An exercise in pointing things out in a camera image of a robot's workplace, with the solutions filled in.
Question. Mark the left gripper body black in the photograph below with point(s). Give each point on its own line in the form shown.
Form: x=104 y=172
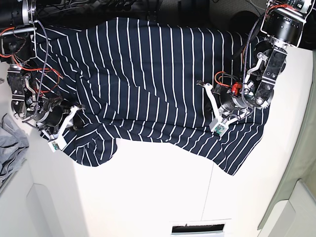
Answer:
x=230 y=102

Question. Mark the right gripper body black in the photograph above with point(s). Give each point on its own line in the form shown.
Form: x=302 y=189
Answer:
x=50 y=113

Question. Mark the navy white striped t-shirt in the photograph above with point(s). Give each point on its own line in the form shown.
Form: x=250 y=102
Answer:
x=137 y=81

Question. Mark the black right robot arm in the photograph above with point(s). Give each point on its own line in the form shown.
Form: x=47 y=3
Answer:
x=32 y=86

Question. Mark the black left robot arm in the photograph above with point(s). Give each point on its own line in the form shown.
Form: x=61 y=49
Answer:
x=264 y=58

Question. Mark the grey crumpled cloth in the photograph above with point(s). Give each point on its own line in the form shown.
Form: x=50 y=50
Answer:
x=13 y=147

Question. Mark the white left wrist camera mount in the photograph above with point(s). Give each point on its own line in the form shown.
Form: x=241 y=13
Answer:
x=219 y=125

